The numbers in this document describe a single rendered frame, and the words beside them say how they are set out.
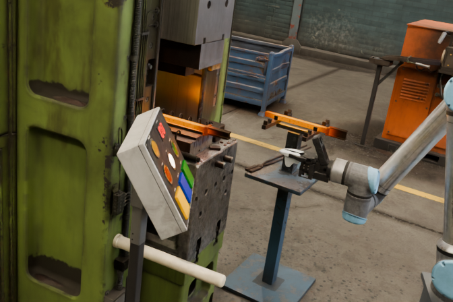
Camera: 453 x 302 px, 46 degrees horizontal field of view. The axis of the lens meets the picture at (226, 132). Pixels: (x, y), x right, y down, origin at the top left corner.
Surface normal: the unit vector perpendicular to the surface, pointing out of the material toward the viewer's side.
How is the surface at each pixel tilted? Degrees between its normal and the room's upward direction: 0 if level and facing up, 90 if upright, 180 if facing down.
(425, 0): 91
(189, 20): 90
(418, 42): 90
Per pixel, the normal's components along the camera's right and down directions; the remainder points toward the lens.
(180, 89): -0.42, 0.25
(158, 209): 0.00, 0.33
